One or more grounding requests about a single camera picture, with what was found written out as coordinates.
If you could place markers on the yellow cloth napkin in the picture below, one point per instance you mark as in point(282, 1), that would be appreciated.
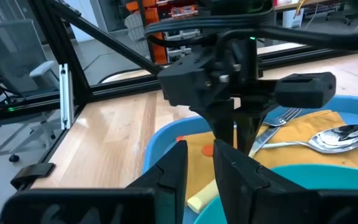
point(306, 130)

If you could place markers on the wooden workbench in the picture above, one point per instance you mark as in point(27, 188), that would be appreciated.
point(309, 2)

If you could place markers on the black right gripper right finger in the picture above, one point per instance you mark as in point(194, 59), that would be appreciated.
point(238, 193)

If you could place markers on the black frame clip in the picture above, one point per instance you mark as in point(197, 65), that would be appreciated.
point(33, 174)

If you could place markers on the silver aluminium extrusion piece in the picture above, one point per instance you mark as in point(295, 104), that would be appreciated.
point(66, 96)

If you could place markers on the teal plastic plate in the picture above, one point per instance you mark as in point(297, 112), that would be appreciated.
point(322, 177)

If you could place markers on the white waste bin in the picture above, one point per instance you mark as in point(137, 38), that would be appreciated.
point(292, 18)

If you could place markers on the grey office chair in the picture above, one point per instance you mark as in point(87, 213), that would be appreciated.
point(14, 56)

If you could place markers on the blue plastic tray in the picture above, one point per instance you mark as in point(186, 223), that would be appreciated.
point(163, 137)

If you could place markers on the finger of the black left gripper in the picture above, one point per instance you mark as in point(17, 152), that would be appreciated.
point(224, 124)
point(247, 130)

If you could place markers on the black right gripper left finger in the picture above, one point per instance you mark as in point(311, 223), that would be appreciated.
point(172, 186)

